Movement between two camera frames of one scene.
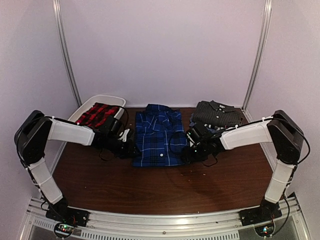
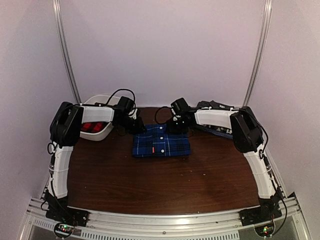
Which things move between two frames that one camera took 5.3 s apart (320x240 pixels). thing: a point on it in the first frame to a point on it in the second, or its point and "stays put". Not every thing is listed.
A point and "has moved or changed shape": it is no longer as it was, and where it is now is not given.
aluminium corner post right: [267, 12] stays put
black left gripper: [128, 152] to [138, 129]
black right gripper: [189, 158] to [171, 127]
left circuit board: [63, 230] stays put
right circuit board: [265, 229] stays put
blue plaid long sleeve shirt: [160, 140] has moved or changed shape
